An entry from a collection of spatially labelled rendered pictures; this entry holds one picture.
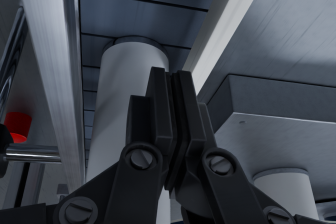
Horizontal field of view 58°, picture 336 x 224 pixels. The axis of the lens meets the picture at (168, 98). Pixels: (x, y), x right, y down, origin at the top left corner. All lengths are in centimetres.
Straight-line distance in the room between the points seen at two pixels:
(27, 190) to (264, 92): 42
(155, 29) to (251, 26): 11
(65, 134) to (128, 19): 9
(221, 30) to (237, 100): 18
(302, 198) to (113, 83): 39
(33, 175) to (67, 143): 41
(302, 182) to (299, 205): 4
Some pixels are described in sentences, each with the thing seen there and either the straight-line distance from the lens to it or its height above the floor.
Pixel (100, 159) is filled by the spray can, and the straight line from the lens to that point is 18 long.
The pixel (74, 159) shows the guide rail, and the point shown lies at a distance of 20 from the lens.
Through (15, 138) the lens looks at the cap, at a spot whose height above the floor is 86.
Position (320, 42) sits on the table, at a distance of 34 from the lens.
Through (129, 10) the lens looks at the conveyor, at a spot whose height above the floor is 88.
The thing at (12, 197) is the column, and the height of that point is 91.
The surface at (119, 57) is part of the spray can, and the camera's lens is 21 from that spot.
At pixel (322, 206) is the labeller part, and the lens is 82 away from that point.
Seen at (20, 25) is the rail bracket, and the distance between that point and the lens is 28.
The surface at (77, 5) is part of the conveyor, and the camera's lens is 21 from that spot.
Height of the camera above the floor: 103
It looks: 30 degrees down
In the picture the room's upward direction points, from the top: 179 degrees clockwise
